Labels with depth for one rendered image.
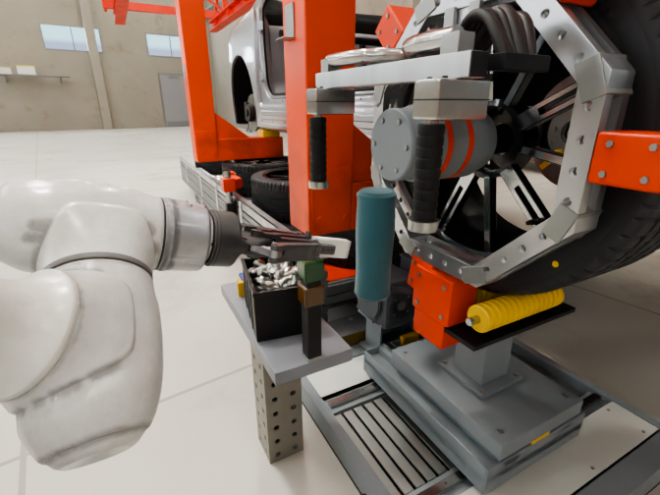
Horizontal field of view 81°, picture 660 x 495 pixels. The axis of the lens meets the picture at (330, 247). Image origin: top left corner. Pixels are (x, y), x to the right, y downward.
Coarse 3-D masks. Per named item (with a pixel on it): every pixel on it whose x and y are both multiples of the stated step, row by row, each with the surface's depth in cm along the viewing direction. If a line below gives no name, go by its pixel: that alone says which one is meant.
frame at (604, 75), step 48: (432, 0) 73; (528, 0) 57; (576, 48) 53; (384, 96) 92; (576, 96) 54; (624, 96) 53; (576, 144) 55; (576, 192) 56; (432, 240) 91; (528, 240) 64
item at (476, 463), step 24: (408, 336) 131; (384, 360) 124; (384, 384) 117; (408, 384) 113; (408, 408) 108; (432, 408) 104; (432, 432) 100; (456, 432) 96; (552, 432) 94; (576, 432) 101; (456, 456) 93; (480, 456) 90; (528, 456) 92; (480, 480) 87; (504, 480) 89
